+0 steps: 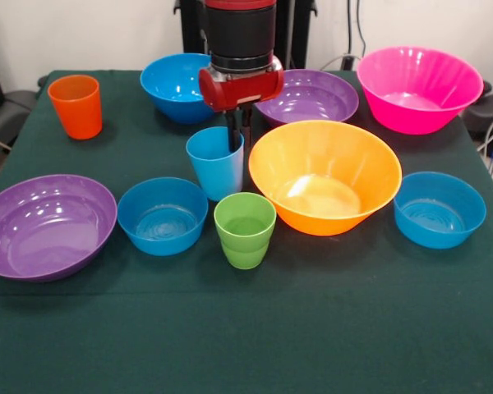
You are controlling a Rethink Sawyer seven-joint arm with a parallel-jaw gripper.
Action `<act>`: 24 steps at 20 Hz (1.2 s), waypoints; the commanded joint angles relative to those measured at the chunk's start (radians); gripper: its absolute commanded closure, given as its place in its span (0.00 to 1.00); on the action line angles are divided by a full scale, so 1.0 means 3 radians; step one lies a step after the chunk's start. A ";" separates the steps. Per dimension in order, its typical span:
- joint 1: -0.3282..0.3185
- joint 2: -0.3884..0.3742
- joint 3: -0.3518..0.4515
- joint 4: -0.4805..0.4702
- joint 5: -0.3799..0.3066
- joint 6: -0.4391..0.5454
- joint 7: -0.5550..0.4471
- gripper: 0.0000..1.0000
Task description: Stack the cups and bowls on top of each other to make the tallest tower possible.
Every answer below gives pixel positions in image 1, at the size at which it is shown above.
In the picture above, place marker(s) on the black rounded equipment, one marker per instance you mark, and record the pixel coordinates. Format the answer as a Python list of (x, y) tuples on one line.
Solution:
[(491, 111)]

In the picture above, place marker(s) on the orange plastic bowl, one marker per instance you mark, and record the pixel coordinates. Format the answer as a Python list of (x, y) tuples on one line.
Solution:
[(324, 172)]

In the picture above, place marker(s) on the light blue plastic cup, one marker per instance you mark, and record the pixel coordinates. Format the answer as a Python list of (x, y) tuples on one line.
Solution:
[(217, 172)]

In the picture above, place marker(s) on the green plastic cup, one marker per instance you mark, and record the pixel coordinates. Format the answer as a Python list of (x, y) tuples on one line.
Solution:
[(244, 234)]

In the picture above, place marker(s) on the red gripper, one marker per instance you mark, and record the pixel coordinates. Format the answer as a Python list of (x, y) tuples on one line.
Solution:
[(242, 90)]

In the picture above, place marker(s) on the pink plastic bowl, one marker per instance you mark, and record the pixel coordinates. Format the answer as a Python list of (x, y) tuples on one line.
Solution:
[(415, 98)]

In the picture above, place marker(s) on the shallow blue plastic bowl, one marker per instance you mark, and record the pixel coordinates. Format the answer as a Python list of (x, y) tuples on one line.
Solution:
[(162, 221), (439, 213)]

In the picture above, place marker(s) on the orange plastic cup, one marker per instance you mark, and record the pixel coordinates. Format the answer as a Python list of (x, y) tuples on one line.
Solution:
[(76, 111)]

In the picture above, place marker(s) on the purple plastic bowl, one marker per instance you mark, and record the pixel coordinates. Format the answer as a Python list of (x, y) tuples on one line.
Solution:
[(316, 98), (45, 230)]

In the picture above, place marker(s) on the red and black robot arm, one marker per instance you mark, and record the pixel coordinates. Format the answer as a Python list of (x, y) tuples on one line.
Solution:
[(240, 33)]

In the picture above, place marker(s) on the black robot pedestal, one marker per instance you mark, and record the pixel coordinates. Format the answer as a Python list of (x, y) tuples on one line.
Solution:
[(296, 33)]

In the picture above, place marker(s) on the dark green tablecloth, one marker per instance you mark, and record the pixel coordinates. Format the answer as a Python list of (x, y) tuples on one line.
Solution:
[(246, 328)]

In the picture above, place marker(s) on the deep blue plastic bowl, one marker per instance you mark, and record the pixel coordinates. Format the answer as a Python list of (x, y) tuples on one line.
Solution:
[(172, 90)]

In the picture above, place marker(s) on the black power plug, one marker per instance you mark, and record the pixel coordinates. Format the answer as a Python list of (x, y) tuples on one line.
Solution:
[(347, 62)]

